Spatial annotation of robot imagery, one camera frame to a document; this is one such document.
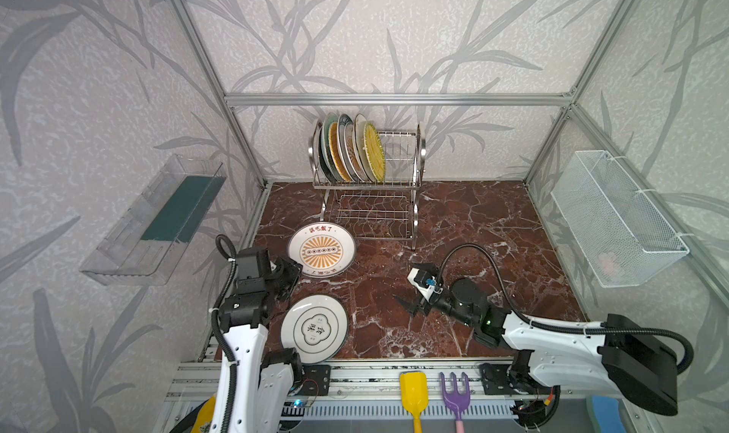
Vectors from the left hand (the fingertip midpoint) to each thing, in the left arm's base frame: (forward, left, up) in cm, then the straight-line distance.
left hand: (308, 253), depth 75 cm
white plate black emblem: (-13, -1, -20) cm, 24 cm away
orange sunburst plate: (+4, -3, -5) cm, 7 cm away
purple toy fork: (-31, -39, -18) cm, 53 cm away
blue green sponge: (-33, -75, -16) cm, 83 cm away
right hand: (-3, -26, -3) cm, 26 cm away
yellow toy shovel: (-30, -29, -19) cm, 46 cm away
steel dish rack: (+28, -20, -16) cm, 38 cm away
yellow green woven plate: (+30, -17, +11) cm, 36 cm away
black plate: (+18, -4, +15) cm, 24 cm away
